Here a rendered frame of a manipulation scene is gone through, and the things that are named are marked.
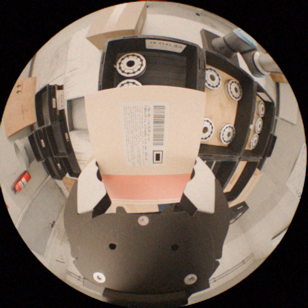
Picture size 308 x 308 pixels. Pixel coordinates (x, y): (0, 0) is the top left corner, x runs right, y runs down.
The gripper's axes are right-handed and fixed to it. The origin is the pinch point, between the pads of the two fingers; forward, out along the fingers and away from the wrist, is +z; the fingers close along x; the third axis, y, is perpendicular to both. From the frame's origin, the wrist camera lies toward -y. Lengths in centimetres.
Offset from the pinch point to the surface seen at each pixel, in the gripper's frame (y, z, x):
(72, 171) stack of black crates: 72, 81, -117
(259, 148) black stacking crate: 8, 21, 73
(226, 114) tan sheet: -6.2, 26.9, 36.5
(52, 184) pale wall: 140, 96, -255
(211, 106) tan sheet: -7.9, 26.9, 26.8
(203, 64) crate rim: -21.5, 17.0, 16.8
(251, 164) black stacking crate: 21, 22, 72
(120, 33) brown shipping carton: -41, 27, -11
